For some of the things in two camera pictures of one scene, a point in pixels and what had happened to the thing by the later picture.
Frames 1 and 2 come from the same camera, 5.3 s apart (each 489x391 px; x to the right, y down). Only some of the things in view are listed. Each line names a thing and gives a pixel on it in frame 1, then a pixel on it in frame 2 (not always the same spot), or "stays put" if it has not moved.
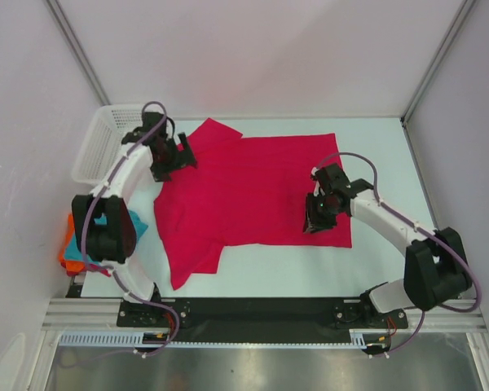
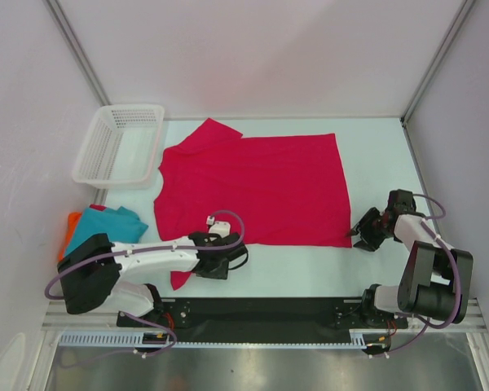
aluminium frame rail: [94, 314] stays put
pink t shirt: [244, 191] stays put
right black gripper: [312, 221] to [363, 226]
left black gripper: [162, 173] to [219, 273]
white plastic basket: [102, 148] stays put
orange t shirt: [72, 265] stays put
